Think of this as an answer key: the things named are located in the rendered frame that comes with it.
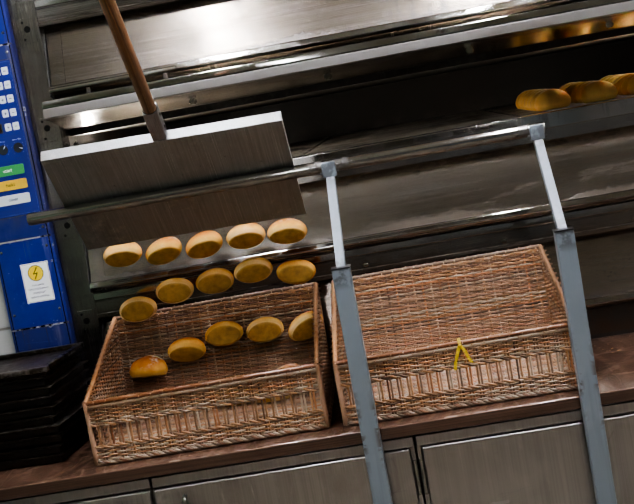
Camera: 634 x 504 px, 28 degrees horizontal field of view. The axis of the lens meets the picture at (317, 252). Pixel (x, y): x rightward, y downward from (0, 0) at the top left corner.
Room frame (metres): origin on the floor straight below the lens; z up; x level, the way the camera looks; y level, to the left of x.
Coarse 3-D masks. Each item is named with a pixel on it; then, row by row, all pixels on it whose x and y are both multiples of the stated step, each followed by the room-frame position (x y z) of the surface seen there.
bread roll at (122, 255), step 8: (112, 248) 3.12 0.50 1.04; (120, 248) 3.12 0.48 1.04; (128, 248) 3.12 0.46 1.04; (136, 248) 3.12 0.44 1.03; (104, 256) 3.13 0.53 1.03; (112, 256) 3.12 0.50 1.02; (120, 256) 3.12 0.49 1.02; (128, 256) 3.12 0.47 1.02; (136, 256) 3.12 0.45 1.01; (112, 264) 3.14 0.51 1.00; (120, 264) 3.14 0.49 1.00; (128, 264) 3.14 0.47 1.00
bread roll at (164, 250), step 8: (160, 240) 3.13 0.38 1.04; (168, 240) 3.12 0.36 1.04; (176, 240) 3.12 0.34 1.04; (152, 248) 3.12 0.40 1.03; (160, 248) 3.11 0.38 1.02; (168, 248) 3.11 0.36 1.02; (176, 248) 3.11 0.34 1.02; (152, 256) 3.13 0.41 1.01; (160, 256) 3.13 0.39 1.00; (168, 256) 3.13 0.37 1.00; (176, 256) 3.13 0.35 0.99; (160, 264) 3.15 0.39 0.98
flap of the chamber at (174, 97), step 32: (480, 32) 3.08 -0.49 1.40; (512, 32) 3.07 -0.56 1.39; (544, 32) 3.13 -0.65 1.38; (576, 32) 3.20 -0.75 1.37; (288, 64) 3.12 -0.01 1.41; (320, 64) 3.11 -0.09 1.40; (352, 64) 3.13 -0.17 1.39; (384, 64) 3.20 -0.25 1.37; (416, 64) 3.27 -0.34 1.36; (128, 96) 3.15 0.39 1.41; (160, 96) 3.14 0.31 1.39; (192, 96) 3.19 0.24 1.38; (224, 96) 3.27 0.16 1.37; (64, 128) 3.34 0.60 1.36
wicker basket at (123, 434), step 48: (288, 288) 3.24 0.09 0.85; (144, 336) 3.25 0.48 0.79; (192, 336) 3.24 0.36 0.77; (288, 336) 3.21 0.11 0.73; (96, 384) 2.94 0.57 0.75; (144, 384) 3.22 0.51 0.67; (192, 384) 2.80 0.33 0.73; (240, 384) 2.79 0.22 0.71; (288, 384) 2.79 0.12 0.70; (96, 432) 2.86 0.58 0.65; (144, 432) 3.03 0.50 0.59; (192, 432) 2.80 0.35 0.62; (240, 432) 2.80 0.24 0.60; (288, 432) 2.78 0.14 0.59
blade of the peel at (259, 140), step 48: (96, 144) 2.83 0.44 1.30; (144, 144) 2.81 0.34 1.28; (192, 144) 2.82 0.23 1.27; (240, 144) 2.84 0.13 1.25; (288, 144) 2.87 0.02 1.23; (96, 192) 2.93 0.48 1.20; (240, 192) 2.97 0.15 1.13; (288, 192) 2.99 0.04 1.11; (96, 240) 3.07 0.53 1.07; (144, 240) 3.08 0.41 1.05
